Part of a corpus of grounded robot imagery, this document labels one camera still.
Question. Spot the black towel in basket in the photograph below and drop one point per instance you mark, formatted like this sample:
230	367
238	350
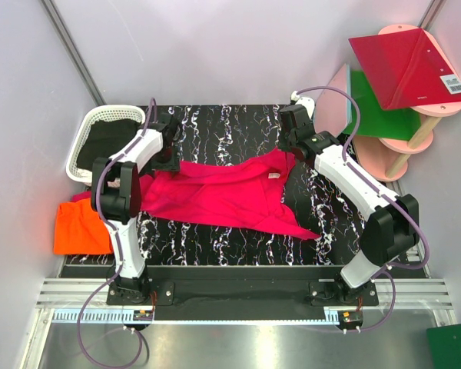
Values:
106	138

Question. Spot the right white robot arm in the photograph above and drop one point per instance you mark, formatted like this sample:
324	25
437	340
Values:
391	219

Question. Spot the pink wooden tiered shelf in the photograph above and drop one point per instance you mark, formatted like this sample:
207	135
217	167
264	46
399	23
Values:
387	159

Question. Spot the pink board with teal edge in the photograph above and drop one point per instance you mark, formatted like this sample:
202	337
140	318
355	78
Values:
333	110

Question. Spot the dark green board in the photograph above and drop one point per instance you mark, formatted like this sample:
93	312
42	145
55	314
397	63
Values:
445	346

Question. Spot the green plastic sheet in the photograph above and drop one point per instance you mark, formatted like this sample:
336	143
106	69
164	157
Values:
375	122

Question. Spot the folded pink towel under orange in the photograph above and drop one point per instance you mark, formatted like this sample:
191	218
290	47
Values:
81	196

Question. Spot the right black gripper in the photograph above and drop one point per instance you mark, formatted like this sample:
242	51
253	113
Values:
281	134

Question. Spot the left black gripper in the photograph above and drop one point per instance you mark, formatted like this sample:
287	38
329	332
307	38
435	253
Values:
171	166

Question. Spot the red plastic sheet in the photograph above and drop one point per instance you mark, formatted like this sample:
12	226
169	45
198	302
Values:
406	70

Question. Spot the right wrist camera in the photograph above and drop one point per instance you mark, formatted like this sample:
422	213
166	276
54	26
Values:
307	102

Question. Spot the white plastic laundry basket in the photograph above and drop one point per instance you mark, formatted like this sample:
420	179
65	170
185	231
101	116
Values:
105	113

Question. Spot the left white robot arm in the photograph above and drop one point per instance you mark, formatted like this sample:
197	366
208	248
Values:
116	196

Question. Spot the magenta pink towel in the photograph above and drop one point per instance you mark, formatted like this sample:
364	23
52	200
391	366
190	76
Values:
247	195

